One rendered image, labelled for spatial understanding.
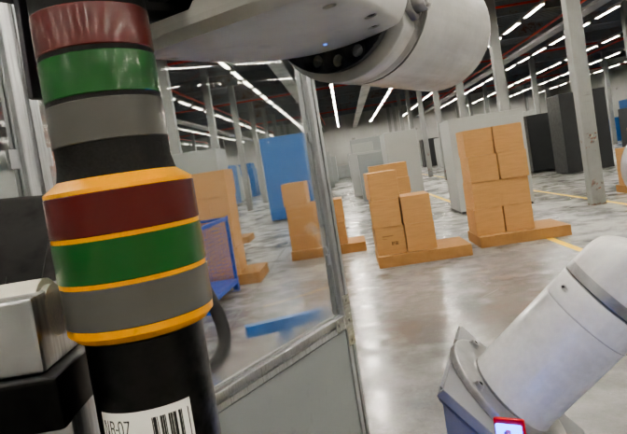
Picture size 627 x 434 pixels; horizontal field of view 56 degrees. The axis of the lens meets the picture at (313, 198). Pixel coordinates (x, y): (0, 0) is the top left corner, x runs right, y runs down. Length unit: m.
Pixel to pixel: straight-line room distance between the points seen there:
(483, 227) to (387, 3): 8.07
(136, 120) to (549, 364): 0.68
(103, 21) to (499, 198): 8.19
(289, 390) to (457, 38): 1.19
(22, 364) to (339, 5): 0.16
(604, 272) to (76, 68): 0.68
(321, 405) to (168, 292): 1.44
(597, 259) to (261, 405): 0.85
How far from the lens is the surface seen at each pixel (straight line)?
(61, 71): 0.18
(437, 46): 0.36
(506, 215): 8.38
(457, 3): 0.38
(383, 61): 0.31
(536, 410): 0.81
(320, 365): 1.58
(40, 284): 0.19
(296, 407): 1.50
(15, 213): 0.36
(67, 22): 0.18
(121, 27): 0.18
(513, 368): 0.80
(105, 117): 0.17
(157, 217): 0.17
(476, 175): 8.23
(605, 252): 0.78
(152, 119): 0.18
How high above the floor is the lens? 1.42
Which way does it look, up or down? 3 degrees down
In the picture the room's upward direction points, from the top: 9 degrees counter-clockwise
